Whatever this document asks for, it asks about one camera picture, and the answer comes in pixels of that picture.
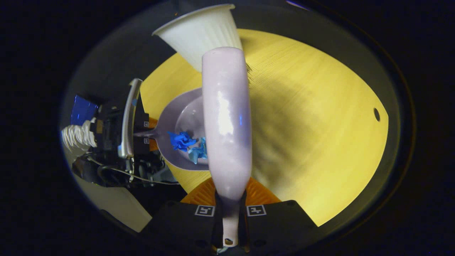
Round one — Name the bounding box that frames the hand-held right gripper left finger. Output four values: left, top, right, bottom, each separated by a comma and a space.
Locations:
140, 177, 219, 251

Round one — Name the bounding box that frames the small lilac broom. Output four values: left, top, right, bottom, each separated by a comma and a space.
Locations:
201, 46, 253, 248

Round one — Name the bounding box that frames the thin gripper cable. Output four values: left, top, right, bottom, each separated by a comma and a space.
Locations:
87, 156, 180, 186

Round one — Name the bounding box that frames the lilac plastic dustpan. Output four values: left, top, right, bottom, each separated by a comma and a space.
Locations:
133, 88, 210, 171

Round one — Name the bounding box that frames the wooden desktop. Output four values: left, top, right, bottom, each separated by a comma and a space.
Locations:
140, 28, 390, 228

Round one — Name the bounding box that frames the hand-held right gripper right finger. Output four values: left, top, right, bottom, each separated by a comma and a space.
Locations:
244, 176, 319, 251

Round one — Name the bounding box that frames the white ribbed garbage bin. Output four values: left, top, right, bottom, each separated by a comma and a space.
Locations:
152, 4, 243, 73

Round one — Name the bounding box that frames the dark blue paper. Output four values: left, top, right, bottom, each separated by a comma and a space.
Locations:
167, 131, 197, 152

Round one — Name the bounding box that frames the blue panel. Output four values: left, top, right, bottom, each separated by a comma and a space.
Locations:
70, 94, 100, 126

